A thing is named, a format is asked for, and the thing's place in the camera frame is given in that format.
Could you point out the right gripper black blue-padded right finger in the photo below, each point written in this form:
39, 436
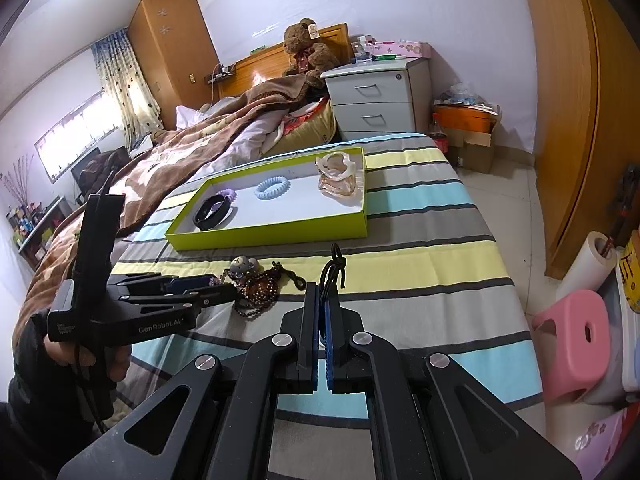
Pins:
430, 418

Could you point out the white paper roll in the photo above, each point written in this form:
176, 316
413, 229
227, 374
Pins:
590, 268

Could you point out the patterned window curtain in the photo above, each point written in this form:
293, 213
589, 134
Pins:
122, 78

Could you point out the brown teddy bear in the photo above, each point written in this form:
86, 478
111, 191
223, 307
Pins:
309, 55

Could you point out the large wooden wardrobe right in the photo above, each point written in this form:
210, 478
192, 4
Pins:
587, 132

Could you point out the wooden headboard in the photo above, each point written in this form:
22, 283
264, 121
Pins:
271, 62

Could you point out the pink floral box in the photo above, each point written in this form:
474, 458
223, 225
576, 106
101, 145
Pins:
401, 49

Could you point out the pink plastic stool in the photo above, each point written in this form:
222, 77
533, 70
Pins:
582, 344

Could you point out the striped bed sheet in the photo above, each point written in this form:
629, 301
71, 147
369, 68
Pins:
428, 277

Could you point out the yellow mattress sheet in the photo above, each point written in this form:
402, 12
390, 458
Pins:
308, 128

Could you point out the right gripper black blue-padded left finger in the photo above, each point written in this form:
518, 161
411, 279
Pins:
215, 418

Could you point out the yellow tin box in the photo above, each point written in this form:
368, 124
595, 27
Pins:
629, 272

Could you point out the green shallow cardboard box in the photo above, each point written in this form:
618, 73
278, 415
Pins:
276, 203

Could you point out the person's left hand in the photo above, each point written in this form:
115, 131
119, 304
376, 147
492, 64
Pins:
66, 353

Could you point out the tall wooden wardrobe corner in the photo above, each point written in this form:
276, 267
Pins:
174, 50

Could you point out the translucent pink hair claw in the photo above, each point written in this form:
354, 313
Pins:
337, 175

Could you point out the grey drawer nightstand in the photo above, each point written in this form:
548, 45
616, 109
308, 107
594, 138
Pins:
371, 99

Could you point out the cola bottle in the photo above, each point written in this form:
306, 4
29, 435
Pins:
440, 139

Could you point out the brown fleece blanket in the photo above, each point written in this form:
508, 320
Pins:
150, 177

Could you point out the dark beaded necklace amber pendant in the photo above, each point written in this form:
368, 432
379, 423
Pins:
258, 289

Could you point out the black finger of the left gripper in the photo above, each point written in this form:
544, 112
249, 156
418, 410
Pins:
156, 284
195, 299

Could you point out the cardboard box on floor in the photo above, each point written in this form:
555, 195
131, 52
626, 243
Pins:
476, 150

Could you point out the white lilac duvet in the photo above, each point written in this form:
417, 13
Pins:
253, 142

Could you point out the orange plastic bin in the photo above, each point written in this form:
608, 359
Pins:
464, 118

